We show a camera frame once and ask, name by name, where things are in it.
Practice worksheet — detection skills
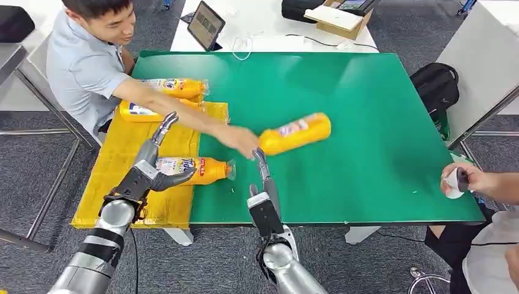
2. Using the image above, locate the black backpack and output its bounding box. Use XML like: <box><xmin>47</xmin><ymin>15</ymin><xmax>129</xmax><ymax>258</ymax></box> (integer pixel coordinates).
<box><xmin>409</xmin><ymin>62</ymin><xmax>461</xmax><ymax>141</ymax></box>

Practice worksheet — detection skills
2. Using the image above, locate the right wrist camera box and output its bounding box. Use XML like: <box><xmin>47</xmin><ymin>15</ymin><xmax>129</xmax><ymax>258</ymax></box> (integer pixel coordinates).
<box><xmin>246</xmin><ymin>192</ymin><xmax>285</xmax><ymax>240</ymax></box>

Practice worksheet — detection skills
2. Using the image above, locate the chrome stool base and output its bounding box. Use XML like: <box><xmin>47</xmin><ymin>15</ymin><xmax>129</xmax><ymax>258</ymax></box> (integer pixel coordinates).
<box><xmin>407</xmin><ymin>266</ymin><xmax>452</xmax><ymax>294</ymax></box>

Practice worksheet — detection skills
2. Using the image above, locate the black floor cable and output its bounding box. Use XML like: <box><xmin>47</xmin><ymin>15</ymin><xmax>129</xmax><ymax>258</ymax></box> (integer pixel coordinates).
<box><xmin>376</xmin><ymin>230</ymin><xmax>519</xmax><ymax>247</ymax></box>

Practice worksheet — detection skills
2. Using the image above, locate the green table mat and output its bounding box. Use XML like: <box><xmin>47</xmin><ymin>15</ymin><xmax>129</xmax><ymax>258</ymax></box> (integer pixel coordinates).
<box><xmin>129</xmin><ymin>50</ymin><xmax>486</xmax><ymax>226</ymax></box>

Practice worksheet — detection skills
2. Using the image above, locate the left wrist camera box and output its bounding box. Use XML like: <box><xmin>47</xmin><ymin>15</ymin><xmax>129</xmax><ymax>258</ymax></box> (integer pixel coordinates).
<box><xmin>101</xmin><ymin>160</ymin><xmax>160</xmax><ymax>214</ymax></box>

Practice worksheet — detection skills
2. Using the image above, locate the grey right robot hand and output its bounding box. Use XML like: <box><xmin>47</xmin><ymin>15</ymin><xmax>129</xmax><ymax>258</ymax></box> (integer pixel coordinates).
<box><xmin>248</xmin><ymin>147</ymin><xmax>283</xmax><ymax>228</ymax></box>

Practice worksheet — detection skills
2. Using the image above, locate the cardboard box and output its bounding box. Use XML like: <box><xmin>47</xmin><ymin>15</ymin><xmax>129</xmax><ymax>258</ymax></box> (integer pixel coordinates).
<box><xmin>304</xmin><ymin>0</ymin><xmax>374</xmax><ymax>41</ymax></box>

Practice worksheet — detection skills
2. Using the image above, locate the white table leg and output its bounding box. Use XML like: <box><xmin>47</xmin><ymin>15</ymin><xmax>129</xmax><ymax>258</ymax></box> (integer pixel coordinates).
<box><xmin>345</xmin><ymin>225</ymin><xmax>383</xmax><ymax>246</ymax></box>
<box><xmin>163</xmin><ymin>227</ymin><xmax>195</xmax><ymax>247</ymax></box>

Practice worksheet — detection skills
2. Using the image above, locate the black tablet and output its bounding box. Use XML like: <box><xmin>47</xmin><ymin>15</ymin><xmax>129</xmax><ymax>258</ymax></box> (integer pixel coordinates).
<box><xmin>187</xmin><ymin>1</ymin><xmax>226</xmax><ymax>52</ymax></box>

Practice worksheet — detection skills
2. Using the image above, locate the person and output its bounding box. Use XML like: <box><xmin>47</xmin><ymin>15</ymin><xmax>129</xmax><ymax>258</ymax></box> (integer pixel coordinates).
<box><xmin>45</xmin><ymin>0</ymin><xmax>260</xmax><ymax>160</ymax></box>
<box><xmin>424</xmin><ymin>162</ymin><xmax>519</xmax><ymax>294</ymax></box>

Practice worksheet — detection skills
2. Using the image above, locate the person's right hand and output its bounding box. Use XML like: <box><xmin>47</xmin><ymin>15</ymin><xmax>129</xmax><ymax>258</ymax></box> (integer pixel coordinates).
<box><xmin>212</xmin><ymin>123</ymin><xmax>260</xmax><ymax>160</ymax></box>
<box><xmin>439</xmin><ymin>162</ymin><xmax>493</xmax><ymax>197</ymax></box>

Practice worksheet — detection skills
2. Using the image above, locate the grey metal frame table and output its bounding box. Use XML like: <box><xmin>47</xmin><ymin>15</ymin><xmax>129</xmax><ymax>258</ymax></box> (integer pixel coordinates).
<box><xmin>0</xmin><ymin>34</ymin><xmax>98</xmax><ymax>253</ymax></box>

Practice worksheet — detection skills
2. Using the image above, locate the black cushion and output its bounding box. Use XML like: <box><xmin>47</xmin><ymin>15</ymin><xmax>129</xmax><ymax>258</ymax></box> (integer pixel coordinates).
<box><xmin>0</xmin><ymin>5</ymin><xmax>37</xmax><ymax>44</ymax></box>

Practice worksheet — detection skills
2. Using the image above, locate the white cable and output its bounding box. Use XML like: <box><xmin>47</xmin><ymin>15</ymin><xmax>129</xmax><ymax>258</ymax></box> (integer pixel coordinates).
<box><xmin>230</xmin><ymin>36</ymin><xmax>255</xmax><ymax>62</ymax></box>

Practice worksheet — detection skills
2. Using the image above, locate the white and black handheld object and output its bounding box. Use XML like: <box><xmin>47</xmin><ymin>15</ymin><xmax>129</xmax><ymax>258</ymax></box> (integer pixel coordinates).
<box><xmin>441</xmin><ymin>167</ymin><xmax>473</xmax><ymax>200</ymax></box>

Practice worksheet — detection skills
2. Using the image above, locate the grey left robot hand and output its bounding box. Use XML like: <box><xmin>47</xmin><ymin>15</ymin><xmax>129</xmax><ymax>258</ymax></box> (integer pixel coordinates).
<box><xmin>133</xmin><ymin>111</ymin><xmax>198</xmax><ymax>193</ymax></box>

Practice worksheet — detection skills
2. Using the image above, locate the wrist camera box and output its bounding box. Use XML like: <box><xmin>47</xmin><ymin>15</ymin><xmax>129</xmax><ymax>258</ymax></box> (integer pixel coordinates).
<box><xmin>101</xmin><ymin>160</ymin><xmax>160</xmax><ymax>214</ymax></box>
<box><xmin>246</xmin><ymin>192</ymin><xmax>285</xmax><ymax>240</ymax></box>

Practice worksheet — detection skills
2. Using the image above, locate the white table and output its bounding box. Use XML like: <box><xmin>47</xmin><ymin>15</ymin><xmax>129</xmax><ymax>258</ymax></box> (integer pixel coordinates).
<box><xmin>170</xmin><ymin>0</ymin><xmax>380</xmax><ymax>54</ymax></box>

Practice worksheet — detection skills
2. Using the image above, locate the yellow sheet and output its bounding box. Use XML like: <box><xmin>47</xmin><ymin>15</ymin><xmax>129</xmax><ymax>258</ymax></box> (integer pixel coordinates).
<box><xmin>70</xmin><ymin>95</ymin><xmax>231</xmax><ymax>230</ymax></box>

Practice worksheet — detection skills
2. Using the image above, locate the grey side table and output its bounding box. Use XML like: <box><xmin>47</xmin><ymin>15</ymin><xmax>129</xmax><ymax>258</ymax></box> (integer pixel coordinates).
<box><xmin>436</xmin><ymin>1</ymin><xmax>519</xmax><ymax>150</ymax></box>

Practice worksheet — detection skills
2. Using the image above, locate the black bag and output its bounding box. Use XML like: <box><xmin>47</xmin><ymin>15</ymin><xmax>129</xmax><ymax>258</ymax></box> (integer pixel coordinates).
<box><xmin>281</xmin><ymin>0</ymin><xmax>326</xmax><ymax>25</ymax></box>

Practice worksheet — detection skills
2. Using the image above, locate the orange drink bottle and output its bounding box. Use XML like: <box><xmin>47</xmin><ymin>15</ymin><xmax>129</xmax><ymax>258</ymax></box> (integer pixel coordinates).
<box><xmin>155</xmin><ymin>157</ymin><xmax>237</xmax><ymax>187</ymax></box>
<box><xmin>258</xmin><ymin>112</ymin><xmax>332</xmax><ymax>157</ymax></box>
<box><xmin>140</xmin><ymin>78</ymin><xmax>209</xmax><ymax>100</ymax></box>
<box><xmin>118</xmin><ymin>98</ymin><xmax>204</xmax><ymax>124</ymax></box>

